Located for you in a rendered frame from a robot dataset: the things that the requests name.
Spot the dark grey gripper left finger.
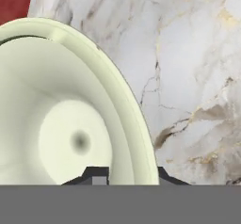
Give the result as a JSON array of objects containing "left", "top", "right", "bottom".
[{"left": 61, "top": 166, "right": 110, "bottom": 186}]

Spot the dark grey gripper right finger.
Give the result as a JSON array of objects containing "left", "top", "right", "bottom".
[{"left": 157, "top": 167, "right": 191, "bottom": 186}]

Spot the pale green bowl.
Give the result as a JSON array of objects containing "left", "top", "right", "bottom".
[{"left": 0, "top": 17, "right": 160, "bottom": 186}]

